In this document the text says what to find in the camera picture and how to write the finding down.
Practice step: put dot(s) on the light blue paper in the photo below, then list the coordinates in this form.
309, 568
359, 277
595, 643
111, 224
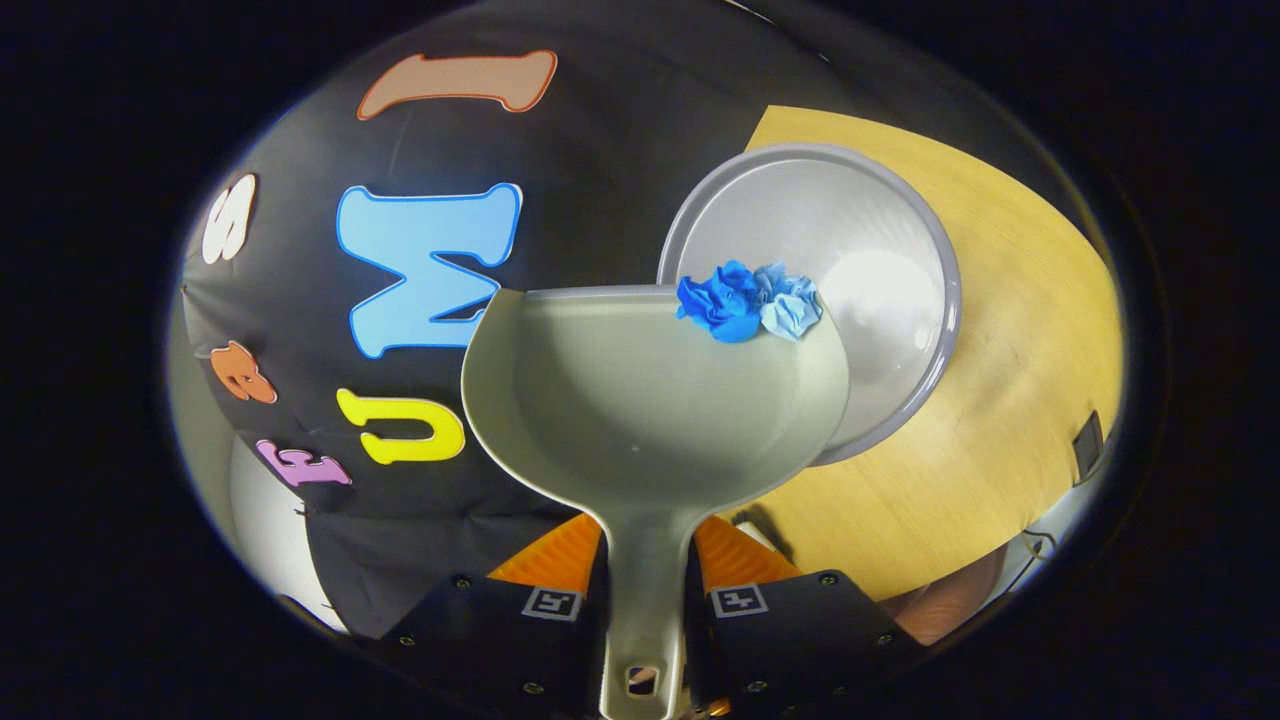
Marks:
792, 305

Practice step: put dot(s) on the white ribbed garbage bin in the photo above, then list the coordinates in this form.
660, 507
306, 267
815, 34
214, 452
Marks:
860, 230

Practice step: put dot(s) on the white plastic dustpan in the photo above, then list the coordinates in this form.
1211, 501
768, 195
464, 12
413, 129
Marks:
640, 400

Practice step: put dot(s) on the small black box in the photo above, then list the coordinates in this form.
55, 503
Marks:
1088, 447

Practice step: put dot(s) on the dark blue paper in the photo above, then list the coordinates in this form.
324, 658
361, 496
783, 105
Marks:
722, 300

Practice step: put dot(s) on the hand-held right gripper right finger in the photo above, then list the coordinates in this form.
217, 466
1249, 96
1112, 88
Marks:
790, 640

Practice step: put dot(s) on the person's leg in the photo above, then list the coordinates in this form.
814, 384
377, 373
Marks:
950, 600

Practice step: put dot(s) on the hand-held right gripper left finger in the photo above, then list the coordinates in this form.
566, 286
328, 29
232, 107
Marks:
500, 640

